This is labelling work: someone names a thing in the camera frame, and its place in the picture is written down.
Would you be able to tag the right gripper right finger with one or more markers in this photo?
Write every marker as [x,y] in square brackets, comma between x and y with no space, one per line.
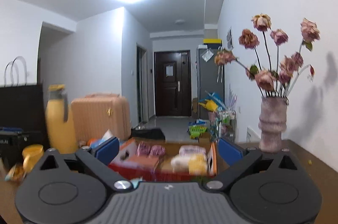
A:
[239,160]

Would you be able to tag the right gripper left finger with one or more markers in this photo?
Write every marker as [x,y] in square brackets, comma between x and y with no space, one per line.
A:
[96,162]

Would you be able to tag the blue tissue pack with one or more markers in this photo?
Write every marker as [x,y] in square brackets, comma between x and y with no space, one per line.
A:
[96,142]

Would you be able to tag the pink ribbed suitcase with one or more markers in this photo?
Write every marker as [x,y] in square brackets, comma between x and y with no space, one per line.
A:
[97,113]

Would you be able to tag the yellow thermos jug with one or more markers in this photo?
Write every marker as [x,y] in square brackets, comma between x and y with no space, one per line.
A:
[59,120]

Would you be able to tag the yellow white plush in box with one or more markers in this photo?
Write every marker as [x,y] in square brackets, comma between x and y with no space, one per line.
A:
[191,159]

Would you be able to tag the pink ceramic vase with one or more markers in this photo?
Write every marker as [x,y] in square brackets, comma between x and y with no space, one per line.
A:
[272,123]

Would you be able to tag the yellow blue bag pile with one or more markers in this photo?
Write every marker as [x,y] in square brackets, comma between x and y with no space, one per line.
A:
[212,102]

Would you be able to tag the red cardboard box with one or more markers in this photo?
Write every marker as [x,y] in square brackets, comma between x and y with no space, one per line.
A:
[163,168]

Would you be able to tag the yellow mug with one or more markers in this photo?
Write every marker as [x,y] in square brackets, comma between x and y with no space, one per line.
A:
[31,155]

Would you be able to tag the snack packet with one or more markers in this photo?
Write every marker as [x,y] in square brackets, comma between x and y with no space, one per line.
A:
[16,173]

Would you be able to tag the dried pink rose bouquet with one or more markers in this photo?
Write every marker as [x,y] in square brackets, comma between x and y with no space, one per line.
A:
[275,76]

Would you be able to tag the black paper bag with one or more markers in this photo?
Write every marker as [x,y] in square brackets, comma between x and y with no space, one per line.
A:
[22,107]

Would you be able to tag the grey refrigerator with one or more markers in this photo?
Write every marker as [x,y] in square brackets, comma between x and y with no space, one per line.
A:
[209,79]

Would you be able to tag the dark entrance door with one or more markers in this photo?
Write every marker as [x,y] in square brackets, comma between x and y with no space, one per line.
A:
[172,83]

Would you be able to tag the yellow box on refrigerator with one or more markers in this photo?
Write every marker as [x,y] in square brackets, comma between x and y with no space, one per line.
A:
[212,41]

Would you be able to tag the wire rack with bottles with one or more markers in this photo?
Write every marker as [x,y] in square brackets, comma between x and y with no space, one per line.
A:
[223,125]

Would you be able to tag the wall picture frame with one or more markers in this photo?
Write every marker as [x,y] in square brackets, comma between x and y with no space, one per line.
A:
[229,39]

